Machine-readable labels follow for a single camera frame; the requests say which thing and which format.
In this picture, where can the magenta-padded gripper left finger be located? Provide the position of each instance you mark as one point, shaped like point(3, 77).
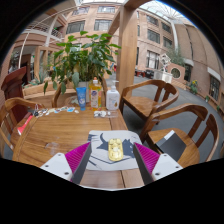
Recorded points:
point(63, 166)

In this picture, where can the black notebook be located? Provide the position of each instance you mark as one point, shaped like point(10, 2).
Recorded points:
point(171, 146)

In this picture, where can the black key bunch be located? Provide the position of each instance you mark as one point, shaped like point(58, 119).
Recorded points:
point(36, 110)

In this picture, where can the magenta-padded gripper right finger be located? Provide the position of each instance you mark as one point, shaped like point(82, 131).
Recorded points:
point(160, 166)

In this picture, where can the yellow bottle orange cap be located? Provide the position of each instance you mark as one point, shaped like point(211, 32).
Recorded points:
point(95, 96)

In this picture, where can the spiky green agave plant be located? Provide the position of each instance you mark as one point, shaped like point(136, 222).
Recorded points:
point(37, 80)

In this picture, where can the blue tube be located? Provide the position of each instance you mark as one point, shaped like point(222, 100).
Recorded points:
point(81, 99)

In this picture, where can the wooden round-back armchair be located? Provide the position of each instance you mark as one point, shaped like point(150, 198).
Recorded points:
point(10, 105)
point(143, 105)
point(190, 153)
point(57, 98)

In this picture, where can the dark red wooden pedestal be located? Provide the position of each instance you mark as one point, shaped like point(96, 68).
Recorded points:
point(15, 86)

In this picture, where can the white outdoor sculpture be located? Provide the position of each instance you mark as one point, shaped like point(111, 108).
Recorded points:
point(165, 62)

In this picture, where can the white pump bottle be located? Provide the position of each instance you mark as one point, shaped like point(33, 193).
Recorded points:
point(112, 99)

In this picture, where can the yellow flowering plant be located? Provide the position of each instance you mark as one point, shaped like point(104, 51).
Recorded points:
point(193, 87)

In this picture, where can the yellow computer mouse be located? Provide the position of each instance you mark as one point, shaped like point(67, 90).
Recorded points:
point(115, 150)

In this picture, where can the green potted plant white pot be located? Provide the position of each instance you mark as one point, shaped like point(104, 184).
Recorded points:
point(83, 56)

